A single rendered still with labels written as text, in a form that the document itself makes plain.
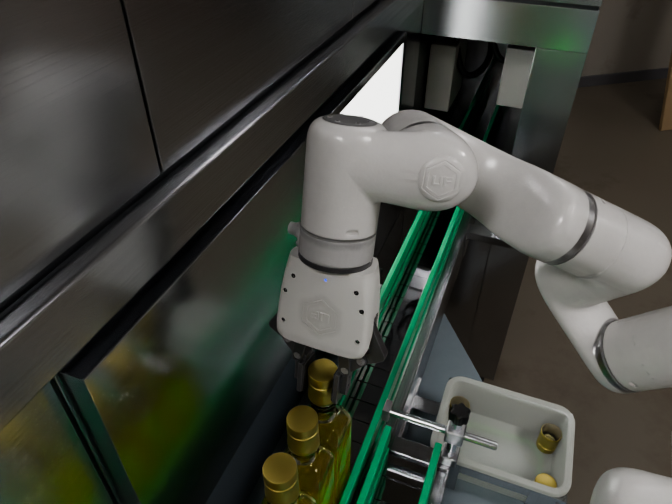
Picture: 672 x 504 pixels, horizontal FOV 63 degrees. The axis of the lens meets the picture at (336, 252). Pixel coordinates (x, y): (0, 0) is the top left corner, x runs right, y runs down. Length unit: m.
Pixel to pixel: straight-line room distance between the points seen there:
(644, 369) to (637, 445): 1.51
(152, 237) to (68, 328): 0.10
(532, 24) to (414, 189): 0.93
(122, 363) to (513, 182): 0.41
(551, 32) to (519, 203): 0.82
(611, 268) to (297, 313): 0.32
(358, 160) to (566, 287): 0.31
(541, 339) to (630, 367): 1.69
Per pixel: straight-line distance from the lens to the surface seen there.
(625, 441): 2.18
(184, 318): 0.56
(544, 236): 0.57
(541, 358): 2.31
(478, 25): 1.39
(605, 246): 0.60
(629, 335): 0.69
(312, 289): 0.54
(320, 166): 0.48
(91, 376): 0.47
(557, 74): 1.40
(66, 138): 0.44
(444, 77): 1.57
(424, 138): 0.48
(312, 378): 0.61
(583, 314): 0.71
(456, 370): 1.19
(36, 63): 0.42
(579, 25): 1.37
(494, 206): 0.61
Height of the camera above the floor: 1.66
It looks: 39 degrees down
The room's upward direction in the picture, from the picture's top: straight up
